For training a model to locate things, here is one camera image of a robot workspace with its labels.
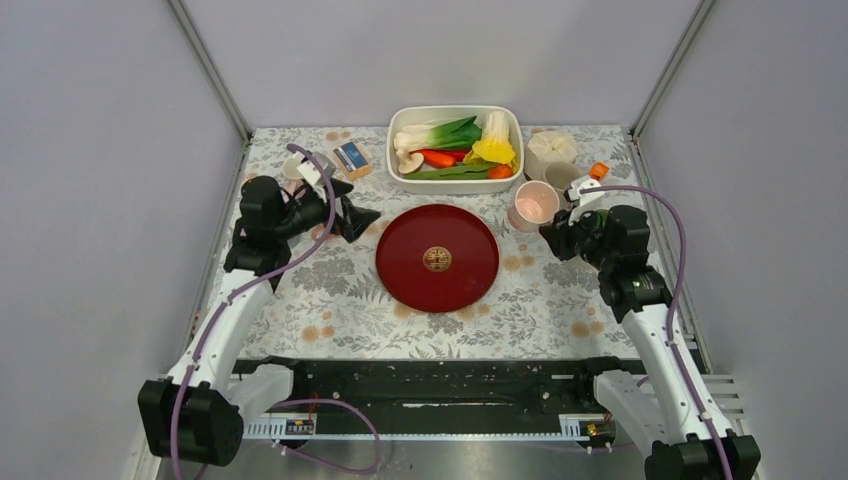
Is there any yellow sponge blue label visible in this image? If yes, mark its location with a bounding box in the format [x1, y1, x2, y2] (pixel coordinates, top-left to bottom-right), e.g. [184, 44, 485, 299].
[333, 141, 372, 182]

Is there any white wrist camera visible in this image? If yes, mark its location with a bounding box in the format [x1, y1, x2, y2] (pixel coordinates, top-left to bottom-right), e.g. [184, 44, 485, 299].
[297, 152, 336, 202]
[565, 176, 603, 225]

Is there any floral tablecloth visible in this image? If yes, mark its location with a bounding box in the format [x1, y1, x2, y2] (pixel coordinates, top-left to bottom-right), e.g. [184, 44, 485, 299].
[241, 127, 637, 360]

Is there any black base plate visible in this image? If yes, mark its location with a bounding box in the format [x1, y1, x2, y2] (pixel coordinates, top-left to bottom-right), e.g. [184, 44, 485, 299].
[233, 356, 646, 429]

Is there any toy red chili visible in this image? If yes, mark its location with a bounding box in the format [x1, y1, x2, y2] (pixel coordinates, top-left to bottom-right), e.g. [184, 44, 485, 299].
[441, 150, 469, 163]

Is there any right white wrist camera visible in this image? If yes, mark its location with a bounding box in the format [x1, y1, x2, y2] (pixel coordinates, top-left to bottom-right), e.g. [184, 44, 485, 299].
[565, 176, 603, 225]

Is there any right aluminium frame post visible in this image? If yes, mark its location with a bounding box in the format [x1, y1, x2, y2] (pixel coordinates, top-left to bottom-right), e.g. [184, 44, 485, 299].
[630, 0, 717, 140]

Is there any toy napa cabbage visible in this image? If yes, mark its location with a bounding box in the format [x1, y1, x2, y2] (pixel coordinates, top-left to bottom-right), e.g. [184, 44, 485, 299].
[463, 111, 516, 167]

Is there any wrapped toilet paper roll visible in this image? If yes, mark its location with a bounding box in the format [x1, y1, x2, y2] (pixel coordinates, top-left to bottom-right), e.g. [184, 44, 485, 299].
[524, 130, 578, 180]

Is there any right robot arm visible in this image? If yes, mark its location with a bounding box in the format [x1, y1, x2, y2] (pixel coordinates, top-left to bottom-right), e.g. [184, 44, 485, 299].
[539, 205, 761, 479]

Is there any cream mug blue dragon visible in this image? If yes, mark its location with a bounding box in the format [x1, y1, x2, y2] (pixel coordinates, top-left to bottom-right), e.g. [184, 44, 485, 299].
[543, 162, 583, 210]

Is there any white rectangular dish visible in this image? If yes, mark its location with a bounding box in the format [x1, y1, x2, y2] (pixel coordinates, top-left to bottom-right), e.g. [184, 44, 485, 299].
[386, 105, 525, 195]

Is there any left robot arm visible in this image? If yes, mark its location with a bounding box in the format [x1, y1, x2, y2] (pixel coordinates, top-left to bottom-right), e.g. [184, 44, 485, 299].
[138, 176, 381, 466]

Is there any white slotted cable duct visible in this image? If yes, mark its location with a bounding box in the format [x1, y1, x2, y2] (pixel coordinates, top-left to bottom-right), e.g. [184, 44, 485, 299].
[243, 413, 591, 442]

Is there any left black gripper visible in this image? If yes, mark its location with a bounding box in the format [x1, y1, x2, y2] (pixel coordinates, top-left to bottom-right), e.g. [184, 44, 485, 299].
[275, 178, 380, 241]

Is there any red round tray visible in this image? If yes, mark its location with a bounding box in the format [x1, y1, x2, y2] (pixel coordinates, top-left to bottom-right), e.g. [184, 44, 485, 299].
[375, 204, 500, 313]

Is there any toy mushroom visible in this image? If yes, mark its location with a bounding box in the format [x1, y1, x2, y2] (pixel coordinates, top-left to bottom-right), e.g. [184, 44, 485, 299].
[396, 149, 425, 175]

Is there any aluminium frame post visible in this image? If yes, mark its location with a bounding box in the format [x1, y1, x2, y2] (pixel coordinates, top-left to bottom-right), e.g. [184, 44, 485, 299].
[165, 0, 252, 145]
[630, 0, 717, 140]

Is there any toy bok choy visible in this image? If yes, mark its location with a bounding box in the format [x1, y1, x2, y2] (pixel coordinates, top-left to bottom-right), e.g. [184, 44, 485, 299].
[392, 116, 482, 152]

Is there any left aluminium frame post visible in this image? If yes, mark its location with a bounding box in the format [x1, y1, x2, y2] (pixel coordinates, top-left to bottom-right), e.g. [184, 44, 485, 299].
[165, 0, 252, 145]

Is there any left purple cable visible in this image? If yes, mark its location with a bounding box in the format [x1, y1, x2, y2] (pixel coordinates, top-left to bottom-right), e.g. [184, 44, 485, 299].
[170, 143, 383, 480]

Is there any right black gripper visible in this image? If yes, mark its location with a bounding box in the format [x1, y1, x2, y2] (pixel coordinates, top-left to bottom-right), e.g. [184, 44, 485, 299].
[538, 202, 617, 270]

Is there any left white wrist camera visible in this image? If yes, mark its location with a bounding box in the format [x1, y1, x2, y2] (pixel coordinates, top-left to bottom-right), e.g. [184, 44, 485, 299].
[297, 152, 336, 202]

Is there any pink faceted mug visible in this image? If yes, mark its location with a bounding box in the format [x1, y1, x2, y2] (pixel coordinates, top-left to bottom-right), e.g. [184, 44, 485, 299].
[282, 154, 305, 198]

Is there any toy small orange carrot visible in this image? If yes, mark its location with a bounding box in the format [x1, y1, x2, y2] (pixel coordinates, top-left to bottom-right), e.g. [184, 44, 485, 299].
[486, 164, 513, 180]

